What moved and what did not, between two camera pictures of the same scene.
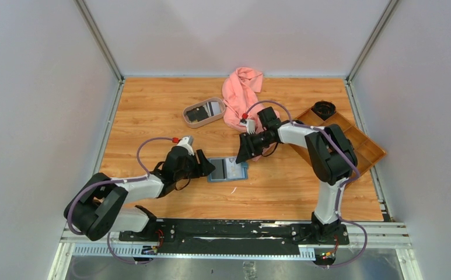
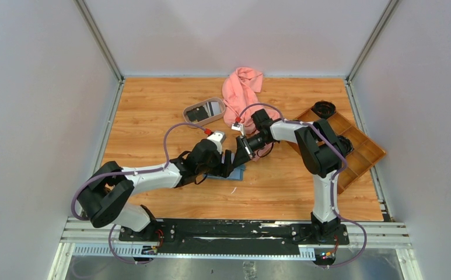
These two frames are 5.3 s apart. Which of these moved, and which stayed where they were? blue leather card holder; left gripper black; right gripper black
Moved: left gripper black
Stayed: blue leather card holder; right gripper black
